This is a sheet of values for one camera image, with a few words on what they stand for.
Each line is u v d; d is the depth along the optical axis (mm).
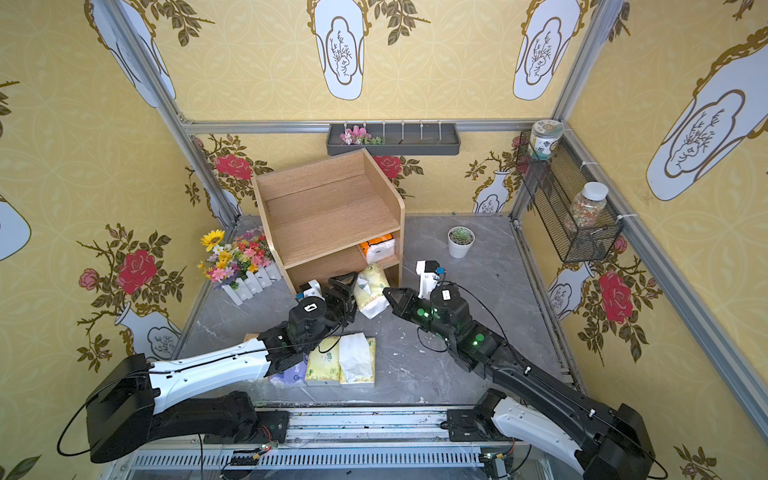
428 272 664
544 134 841
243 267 898
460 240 1029
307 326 576
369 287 711
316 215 784
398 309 628
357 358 798
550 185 1004
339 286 680
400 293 687
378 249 824
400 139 923
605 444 393
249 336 861
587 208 654
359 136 878
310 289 732
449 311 531
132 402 405
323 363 794
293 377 782
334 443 728
